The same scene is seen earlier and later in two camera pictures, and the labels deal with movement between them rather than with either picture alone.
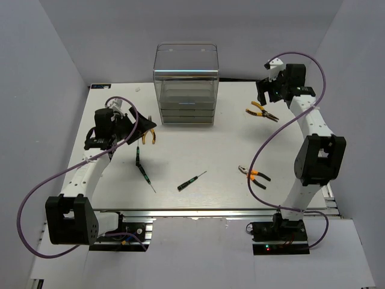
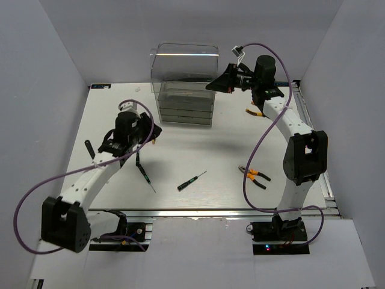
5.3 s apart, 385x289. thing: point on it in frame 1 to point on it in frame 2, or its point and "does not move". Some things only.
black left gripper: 144,125 to 145,121
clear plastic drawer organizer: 186,76 does not move
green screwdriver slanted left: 145,175 does not move
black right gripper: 264,86 to 224,82
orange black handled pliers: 253,174 does not move
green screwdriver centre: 191,180 does not move
